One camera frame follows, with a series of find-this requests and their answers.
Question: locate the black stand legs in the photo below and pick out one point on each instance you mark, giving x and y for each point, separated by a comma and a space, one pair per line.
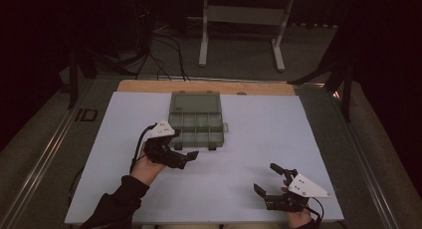
74, 79

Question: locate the person's right hand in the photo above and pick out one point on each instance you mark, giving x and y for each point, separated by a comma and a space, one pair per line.
298, 218

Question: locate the clear grey compartment box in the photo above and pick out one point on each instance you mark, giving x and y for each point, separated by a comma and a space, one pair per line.
195, 121

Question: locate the black tripod legs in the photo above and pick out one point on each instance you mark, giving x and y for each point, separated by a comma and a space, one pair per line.
341, 73

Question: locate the white sheet on table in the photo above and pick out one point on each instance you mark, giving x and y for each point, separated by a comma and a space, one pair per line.
249, 162

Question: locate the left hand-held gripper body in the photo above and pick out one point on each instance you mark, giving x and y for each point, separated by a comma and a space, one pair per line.
161, 129

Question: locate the metal floor rail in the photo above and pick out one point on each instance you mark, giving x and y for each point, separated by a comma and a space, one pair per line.
40, 162
365, 162

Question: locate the person's left hand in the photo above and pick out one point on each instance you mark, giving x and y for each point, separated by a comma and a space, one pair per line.
147, 171

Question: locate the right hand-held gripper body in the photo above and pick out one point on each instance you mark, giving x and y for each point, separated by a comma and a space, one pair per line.
307, 187

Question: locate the white metal stand frame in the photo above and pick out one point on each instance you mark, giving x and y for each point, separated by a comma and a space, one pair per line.
245, 15

